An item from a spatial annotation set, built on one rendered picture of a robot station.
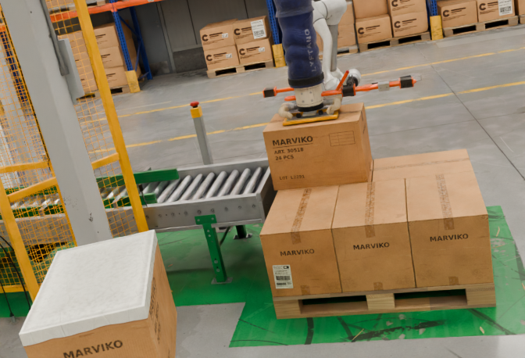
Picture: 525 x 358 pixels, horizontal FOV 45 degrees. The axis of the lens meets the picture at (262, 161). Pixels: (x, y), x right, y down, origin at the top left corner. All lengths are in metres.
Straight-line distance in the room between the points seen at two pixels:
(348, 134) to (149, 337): 2.09
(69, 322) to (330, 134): 2.19
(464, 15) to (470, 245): 8.22
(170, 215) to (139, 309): 2.06
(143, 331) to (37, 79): 1.55
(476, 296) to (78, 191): 2.16
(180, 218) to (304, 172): 0.85
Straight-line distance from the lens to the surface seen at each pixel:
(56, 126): 3.27
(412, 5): 11.20
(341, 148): 3.85
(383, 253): 3.45
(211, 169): 4.60
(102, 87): 3.84
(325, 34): 4.37
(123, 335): 2.14
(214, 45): 11.35
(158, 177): 4.66
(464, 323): 3.51
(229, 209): 3.96
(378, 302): 3.60
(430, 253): 3.45
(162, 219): 4.13
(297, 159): 3.92
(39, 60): 3.22
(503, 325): 3.50
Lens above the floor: 2.00
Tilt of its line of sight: 18 degrees down
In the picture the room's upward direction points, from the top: 12 degrees counter-clockwise
